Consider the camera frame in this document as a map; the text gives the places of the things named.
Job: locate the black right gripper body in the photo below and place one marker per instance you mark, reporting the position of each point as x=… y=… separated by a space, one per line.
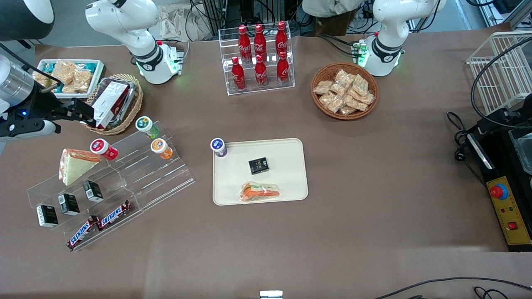
x=40 y=104

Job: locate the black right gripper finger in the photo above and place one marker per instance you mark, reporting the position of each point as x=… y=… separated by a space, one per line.
x=89 y=121
x=83 y=106

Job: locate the green gum bottle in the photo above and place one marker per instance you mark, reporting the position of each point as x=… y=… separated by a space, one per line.
x=147 y=127

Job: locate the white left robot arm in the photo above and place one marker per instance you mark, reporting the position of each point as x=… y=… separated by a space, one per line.
x=390 y=41

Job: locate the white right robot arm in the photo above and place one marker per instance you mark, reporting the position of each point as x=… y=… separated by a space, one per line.
x=137 y=25

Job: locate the red gum bottle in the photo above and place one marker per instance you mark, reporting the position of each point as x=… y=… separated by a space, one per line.
x=104 y=149

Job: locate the white rectangular snack tray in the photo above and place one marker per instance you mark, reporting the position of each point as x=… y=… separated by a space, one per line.
x=97 y=74

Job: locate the orange gum bottle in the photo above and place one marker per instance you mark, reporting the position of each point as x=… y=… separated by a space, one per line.
x=161 y=148

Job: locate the purple gum bottle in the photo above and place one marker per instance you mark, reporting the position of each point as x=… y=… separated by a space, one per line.
x=218 y=147

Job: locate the beige plastic tray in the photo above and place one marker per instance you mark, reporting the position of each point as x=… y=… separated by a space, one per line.
x=286 y=174

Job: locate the clear snack pack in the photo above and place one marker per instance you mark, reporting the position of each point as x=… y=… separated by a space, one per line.
x=356 y=104
x=366 y=98
x=347 y=110
x=322 y=87
x=360 y=83
x=82 y=81
x=41 y=79
x=329 y=99
x=338 y=89
x=64 y=69
x=344 y=77

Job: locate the red and white box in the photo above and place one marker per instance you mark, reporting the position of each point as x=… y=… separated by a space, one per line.
x=110 y=103

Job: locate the oval tan wicker basket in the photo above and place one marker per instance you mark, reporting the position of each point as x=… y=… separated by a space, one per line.
x=133 y=112

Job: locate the wrapped triangle sandwich white bread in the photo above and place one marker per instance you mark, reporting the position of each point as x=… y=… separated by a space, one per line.
x=75 y=165

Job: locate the small black box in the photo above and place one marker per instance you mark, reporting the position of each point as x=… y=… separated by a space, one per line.
x=47 y=216
x=258 y=165
x=93 y=191
x=68 y=204

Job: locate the clear acrylic stepped stand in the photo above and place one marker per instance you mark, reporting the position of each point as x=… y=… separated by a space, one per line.
x=149 y=178

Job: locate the Snickers bar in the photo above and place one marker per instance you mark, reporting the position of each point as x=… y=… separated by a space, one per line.
x=114 y=215
x=82 y=232

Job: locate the crumpled brown paper bag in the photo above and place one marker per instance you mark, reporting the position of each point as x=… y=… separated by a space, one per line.
x=178 y=23

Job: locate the red Coca-Cola bottle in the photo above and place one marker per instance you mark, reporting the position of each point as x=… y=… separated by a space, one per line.
x=281 y=38
x=283 y=71
x=259 y=39
x=244 y=41
x=260 y=74
x=238 y=75

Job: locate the clear acrylic bottle rack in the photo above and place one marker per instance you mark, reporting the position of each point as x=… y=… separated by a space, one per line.
x=270 y=89

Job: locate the wrapped sandwich with orange filling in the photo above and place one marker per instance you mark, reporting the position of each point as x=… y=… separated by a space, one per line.
x=259 y=192

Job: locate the round brown wicker basket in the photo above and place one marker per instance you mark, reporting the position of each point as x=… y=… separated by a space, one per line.
x=322 y=112

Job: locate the small white metal object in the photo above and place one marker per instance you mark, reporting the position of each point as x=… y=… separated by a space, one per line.
x=271 y=295

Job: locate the black device on control box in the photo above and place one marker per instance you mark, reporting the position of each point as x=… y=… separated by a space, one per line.
x=498 y=120

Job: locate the red emergency stop button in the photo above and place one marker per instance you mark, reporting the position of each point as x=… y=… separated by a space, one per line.
x=498 y=191

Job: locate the black and yellow control box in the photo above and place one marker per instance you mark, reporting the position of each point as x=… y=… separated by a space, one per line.
x=509 y=216

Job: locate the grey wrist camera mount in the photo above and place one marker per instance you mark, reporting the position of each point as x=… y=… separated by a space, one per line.
x=29 y=128

